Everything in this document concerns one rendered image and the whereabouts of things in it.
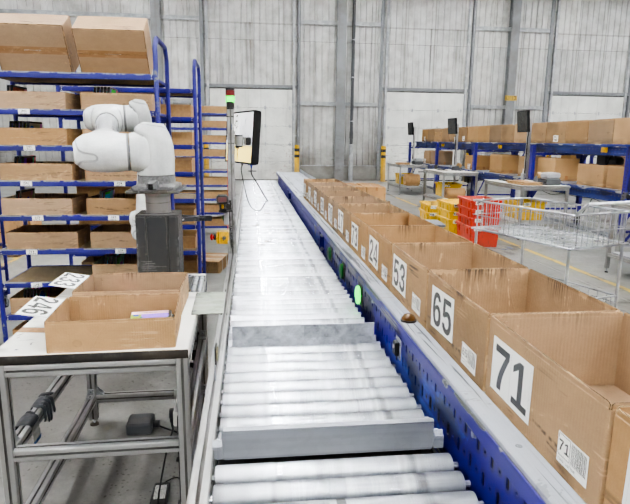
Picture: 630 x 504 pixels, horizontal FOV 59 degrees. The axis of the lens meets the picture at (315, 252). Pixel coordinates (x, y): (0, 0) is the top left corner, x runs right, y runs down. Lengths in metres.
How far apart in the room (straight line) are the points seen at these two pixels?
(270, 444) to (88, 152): 1.52
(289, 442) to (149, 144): 1.50
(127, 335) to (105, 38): 2.13
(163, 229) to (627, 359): 1.78
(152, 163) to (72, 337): 0.87
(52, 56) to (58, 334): 2.16
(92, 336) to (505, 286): 1.22
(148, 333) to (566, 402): 1.25
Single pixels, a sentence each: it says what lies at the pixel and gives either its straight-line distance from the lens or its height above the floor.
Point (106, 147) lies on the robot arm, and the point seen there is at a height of 1.35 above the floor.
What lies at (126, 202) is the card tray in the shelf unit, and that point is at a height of 1.01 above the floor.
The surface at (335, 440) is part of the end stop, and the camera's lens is 1.29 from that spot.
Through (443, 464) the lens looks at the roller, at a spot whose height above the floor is 0.74.
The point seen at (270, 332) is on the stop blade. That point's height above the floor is 0.79.
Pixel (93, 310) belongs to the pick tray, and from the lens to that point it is 2.10.
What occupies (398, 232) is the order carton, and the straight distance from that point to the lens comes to 2.32.
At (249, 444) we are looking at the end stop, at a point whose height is 0.74.
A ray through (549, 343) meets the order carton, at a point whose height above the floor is 0.98.
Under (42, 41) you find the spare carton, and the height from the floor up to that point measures 1.91.
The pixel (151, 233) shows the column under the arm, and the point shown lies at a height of 1.00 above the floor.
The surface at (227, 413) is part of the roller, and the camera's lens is 1.41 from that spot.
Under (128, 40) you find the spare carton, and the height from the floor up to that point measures 1.93.
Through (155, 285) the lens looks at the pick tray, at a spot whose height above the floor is 0.80.
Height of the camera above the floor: 1.39
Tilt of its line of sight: 11 degrees down
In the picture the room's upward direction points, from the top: 1 degrees clockwise
